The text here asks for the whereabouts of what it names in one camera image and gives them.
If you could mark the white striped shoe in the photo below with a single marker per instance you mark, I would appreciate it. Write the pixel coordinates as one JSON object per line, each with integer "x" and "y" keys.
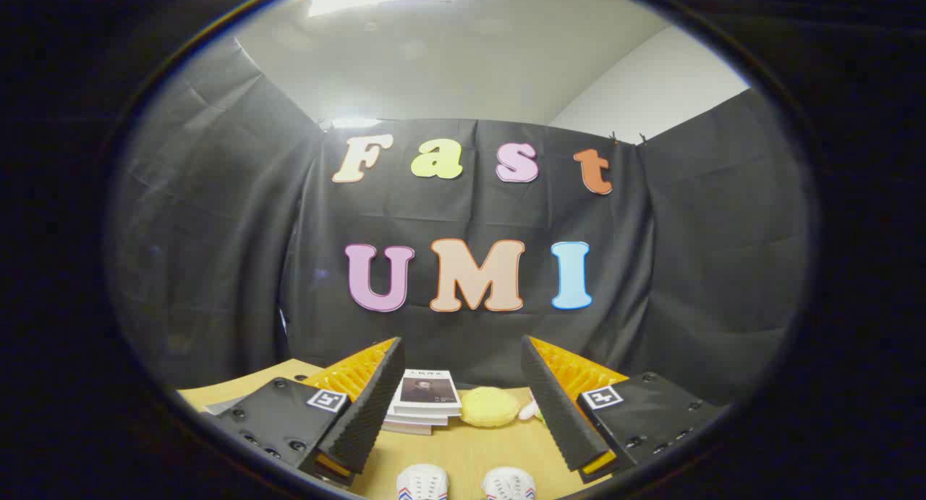
{"x": 508, "y": 484}
{"x": 422, "y": 482}

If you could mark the pink starfish plush toy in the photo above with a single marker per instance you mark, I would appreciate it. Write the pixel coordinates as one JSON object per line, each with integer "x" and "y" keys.
{"x": 530, "y": 412}

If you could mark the white plain book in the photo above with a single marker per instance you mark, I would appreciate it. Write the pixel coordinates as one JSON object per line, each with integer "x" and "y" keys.
{"x": 419, "y": 420}

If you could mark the brown edged thick book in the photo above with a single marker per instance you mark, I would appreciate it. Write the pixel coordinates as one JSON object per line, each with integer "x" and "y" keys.
{"x": 405, "y": 428}

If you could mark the black backdrop cloth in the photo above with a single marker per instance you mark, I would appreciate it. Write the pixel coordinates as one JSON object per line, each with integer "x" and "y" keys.
{"x": 289, "y": 232}

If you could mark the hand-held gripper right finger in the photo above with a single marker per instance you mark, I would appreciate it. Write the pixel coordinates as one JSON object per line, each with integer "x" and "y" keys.
{"x": 553, "y": 406}

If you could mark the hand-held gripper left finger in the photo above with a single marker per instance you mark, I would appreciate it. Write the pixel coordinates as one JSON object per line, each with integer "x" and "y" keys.
{"x": 369, "y": 406}

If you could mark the white portrait cover book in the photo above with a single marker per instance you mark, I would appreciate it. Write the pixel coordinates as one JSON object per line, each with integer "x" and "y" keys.
{"x": 427, "y": 391}

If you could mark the yellow round plush cushion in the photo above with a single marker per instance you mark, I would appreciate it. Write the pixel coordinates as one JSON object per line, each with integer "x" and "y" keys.
{"x": 490, "y": 406}

